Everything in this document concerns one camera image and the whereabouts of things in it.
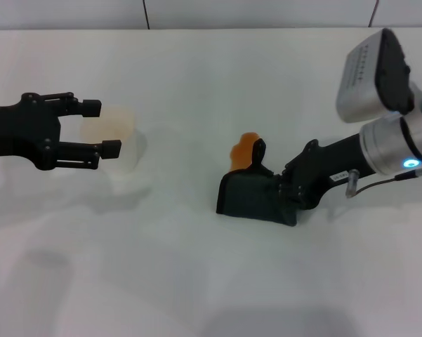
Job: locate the dark blue rag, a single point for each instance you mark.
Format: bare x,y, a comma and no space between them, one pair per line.
249,196

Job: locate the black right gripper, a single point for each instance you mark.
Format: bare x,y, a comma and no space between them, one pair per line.
323,165

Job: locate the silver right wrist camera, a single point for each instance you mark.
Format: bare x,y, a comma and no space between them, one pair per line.
365,80

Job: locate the brown water stain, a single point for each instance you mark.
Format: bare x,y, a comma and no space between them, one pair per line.
242,154

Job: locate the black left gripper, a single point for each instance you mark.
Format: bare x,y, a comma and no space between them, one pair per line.
21,131

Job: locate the white paper cup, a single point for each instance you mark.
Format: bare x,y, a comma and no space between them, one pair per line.
124,123

